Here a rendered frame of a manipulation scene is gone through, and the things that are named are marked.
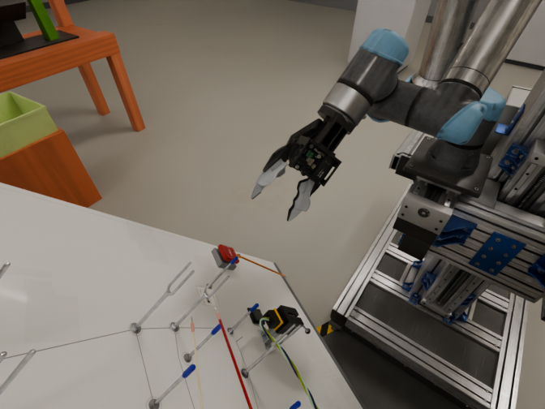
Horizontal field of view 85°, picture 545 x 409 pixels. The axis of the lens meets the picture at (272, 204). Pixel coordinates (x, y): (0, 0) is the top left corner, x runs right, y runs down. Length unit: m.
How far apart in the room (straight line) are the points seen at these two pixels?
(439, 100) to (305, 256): 1.68
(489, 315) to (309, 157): 1.68
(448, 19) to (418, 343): 1.41
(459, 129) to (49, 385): 0.67
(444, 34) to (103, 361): 0.94
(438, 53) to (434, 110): 0.36
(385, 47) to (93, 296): 0.59
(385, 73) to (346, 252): 1.76
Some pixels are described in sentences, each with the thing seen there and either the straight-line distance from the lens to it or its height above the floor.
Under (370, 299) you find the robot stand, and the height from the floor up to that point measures 0.21.
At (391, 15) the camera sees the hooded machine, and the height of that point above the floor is 0.76.
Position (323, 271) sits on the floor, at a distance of 2.09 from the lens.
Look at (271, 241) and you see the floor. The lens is 2.21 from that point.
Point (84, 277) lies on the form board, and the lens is 0.55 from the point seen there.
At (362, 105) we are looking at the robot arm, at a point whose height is 1.51.
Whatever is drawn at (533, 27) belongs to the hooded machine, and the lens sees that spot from 6.17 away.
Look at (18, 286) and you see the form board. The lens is 0.51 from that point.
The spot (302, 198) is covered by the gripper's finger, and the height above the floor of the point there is 1.35.
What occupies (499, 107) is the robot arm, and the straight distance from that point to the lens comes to 1.01.
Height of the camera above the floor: 1.75
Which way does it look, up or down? 45 degrees down
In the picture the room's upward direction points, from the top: straight up
